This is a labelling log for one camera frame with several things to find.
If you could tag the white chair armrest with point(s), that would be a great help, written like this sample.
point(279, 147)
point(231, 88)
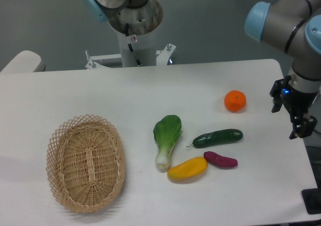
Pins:
point(25, 62)

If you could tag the yellow mango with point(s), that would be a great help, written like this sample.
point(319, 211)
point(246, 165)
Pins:
point(188, 169)

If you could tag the woven wicker basket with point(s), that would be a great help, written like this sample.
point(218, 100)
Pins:
point(86, 165)

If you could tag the purple sweet potato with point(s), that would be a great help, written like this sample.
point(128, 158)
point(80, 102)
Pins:
point(220, 161)

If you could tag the orange tangerine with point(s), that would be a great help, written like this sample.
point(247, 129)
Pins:
point(235, 101)

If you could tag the black table clamp device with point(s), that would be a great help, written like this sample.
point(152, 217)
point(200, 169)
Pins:
point(311, 198)

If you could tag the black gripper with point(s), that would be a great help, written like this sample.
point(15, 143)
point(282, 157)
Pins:
point(298, 94)

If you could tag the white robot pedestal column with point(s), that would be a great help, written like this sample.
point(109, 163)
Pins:
point(136, 30)

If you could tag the white pedestal base frame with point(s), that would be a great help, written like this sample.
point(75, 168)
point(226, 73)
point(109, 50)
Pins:
point(163, 57)

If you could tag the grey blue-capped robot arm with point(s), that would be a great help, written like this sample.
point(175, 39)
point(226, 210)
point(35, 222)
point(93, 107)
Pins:
point(291, 26)

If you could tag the green bok choy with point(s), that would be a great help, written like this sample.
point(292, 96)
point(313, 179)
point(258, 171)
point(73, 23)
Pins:
point(166, 135)

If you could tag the dark green cucumber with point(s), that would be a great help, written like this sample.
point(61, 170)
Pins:
point(219, 137)

